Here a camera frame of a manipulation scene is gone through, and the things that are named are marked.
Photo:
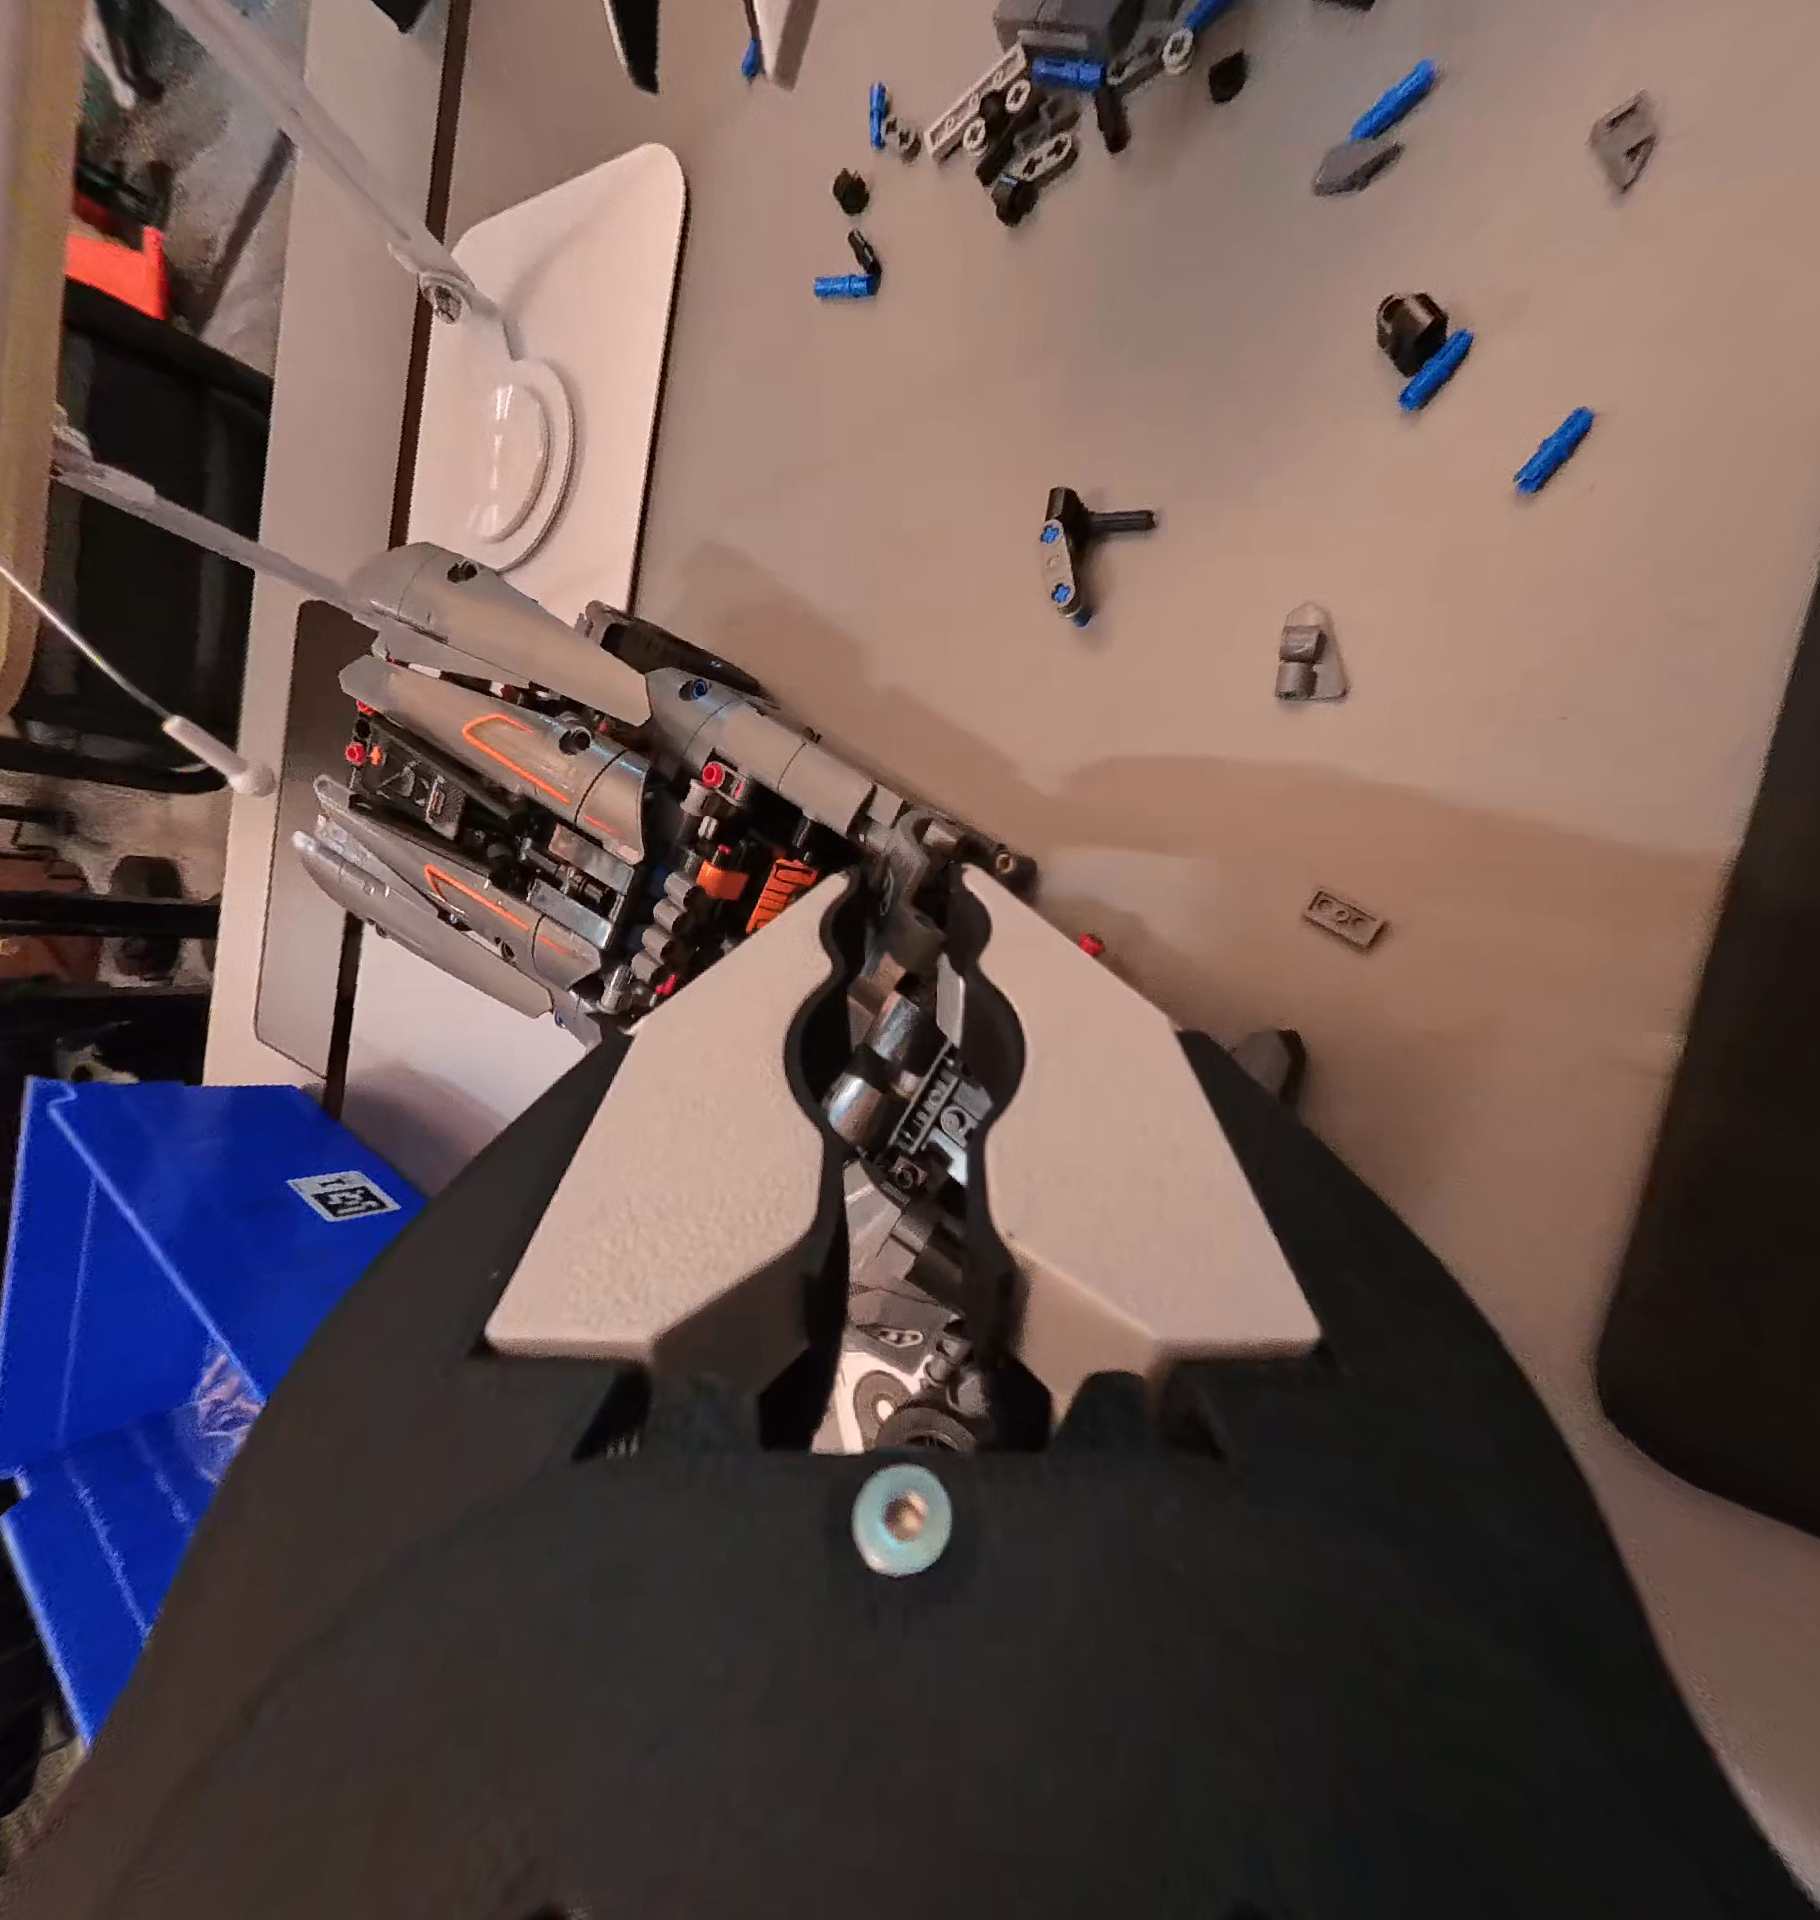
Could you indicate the grey lego car model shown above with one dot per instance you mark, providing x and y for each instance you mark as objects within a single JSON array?
[{"x": 551, "y": 779}]

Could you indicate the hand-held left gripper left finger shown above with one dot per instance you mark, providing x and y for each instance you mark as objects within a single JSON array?
[{"x": 670, "y": 1200}]

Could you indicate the blue storage bin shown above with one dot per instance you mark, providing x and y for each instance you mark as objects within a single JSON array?
[{"x": 145, "y": 1275}]

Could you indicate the black perforated mat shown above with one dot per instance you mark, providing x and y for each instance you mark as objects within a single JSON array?
[{"x": 1750, "y": 1051}]

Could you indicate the white book stand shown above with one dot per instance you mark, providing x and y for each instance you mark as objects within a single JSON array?
[{"x": 596, "y": 299}]

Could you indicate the scattered loose lego pieces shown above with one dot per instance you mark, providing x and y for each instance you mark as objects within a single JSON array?
[{"x": 1436, "y": 372}]

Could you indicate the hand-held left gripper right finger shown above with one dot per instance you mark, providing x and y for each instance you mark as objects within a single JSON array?
[{"x": 1149, "y": 1200}]

